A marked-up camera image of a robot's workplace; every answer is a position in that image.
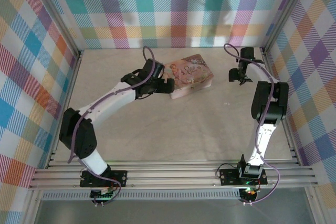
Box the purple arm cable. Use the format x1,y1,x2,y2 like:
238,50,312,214
67,46,159,206
223,42,281,206

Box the grey slotted cable duct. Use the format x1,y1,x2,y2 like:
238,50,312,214
41,191,241,201

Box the aluminium frame post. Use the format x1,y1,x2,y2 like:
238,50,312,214
259,0,314,55
25,0,85,61

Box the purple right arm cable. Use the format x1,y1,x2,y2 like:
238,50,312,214
223,42,281,206

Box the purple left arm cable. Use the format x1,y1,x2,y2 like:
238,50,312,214
67,46,159,206

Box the aluminium side rail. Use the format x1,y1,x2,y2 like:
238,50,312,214
45,50,85,170
260,47,300,165

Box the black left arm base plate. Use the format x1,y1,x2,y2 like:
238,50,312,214
79,169,128,189

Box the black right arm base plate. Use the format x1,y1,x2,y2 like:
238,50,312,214
218,167,268,186

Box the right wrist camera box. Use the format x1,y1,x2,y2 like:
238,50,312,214
228,68,241,83

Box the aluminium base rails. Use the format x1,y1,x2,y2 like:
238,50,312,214
28,159,317,191

